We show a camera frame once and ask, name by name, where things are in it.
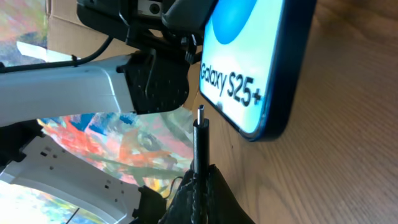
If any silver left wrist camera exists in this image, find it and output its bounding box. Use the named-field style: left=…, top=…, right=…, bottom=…
left=137, top=0, right=163, bottom=17

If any Samsung Galaxy smartphone blue screen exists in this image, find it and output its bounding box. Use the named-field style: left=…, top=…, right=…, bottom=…
left=200, top=0, right=317, bottom=141

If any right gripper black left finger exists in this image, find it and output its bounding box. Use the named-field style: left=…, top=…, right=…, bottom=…
left=158, top=169, right=199, bottom=224

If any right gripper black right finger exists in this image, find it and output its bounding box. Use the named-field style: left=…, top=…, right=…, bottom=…
left=207, top=165, right=254, bottom=224

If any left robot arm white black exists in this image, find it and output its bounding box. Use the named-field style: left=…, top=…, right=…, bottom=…
left=1, top=0, right=216, bottom=223

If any black USB charging cable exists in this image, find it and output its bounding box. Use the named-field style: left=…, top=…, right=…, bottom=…
left=192, top=104, right=210, bottom=224

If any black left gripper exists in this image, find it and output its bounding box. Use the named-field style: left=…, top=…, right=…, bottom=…
left=124, top=0, right=217, bottom=64

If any colourful abstract painted floor mat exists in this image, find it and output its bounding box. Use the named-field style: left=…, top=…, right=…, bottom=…
left=1, top=1, right=193, bottom=223

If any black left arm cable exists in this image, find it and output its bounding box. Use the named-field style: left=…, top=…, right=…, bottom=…
left=0, top=34, right=114, bottom=74

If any brown cardboard box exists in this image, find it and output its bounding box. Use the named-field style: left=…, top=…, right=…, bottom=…
left=45, top=0, right=137, bottom=62

